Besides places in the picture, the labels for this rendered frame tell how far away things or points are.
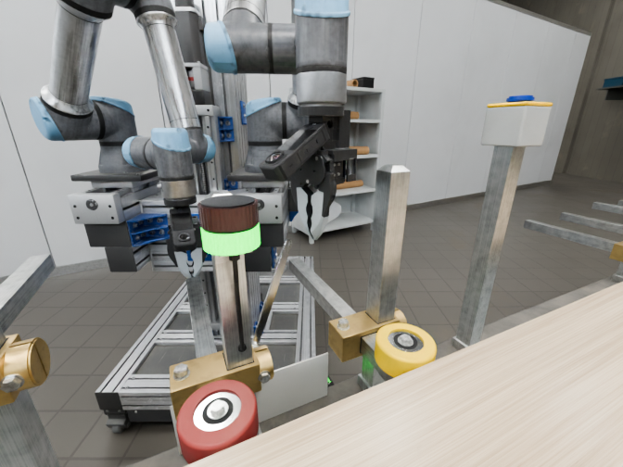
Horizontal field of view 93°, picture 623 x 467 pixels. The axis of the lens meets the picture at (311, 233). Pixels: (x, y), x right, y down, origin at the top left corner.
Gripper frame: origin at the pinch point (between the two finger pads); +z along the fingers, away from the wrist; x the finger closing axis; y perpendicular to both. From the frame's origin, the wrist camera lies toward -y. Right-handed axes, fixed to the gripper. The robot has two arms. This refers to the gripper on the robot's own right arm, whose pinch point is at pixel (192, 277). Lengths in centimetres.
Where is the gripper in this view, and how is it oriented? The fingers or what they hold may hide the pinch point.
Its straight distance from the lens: 81.0
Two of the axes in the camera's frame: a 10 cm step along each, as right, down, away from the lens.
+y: -4.2, -3.1, 8.5
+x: -9.1, 1.4, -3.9
